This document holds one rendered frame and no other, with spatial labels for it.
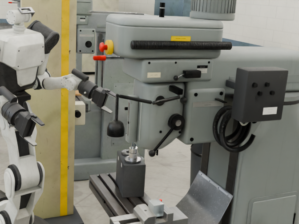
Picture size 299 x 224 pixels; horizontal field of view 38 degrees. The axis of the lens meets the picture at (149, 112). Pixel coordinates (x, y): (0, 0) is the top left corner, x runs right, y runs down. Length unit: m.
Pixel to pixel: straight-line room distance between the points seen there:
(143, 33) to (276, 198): 1.07
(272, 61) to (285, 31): 5.48
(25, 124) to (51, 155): 1.84
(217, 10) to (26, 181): 1.29
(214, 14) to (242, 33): 6.59
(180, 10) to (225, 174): 7.20
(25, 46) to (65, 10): 1.35
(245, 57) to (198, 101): 0.30
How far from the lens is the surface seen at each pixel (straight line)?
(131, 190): 2.35
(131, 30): 1.69
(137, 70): 1.79
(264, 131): 2.06
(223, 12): 1.91
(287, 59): 2.14
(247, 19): 8.38
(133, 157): 2.31
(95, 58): 1.88
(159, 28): 1.73
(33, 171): 2.36
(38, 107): 3.58
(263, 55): 2.06
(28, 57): 2.22
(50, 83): 2.49
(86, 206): 4.23
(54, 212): 3.97
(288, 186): 2.28
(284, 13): 7.61
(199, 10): 1.91
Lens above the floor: 1.99
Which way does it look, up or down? 15 degrees down
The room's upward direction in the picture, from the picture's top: 4 degrees clockwise
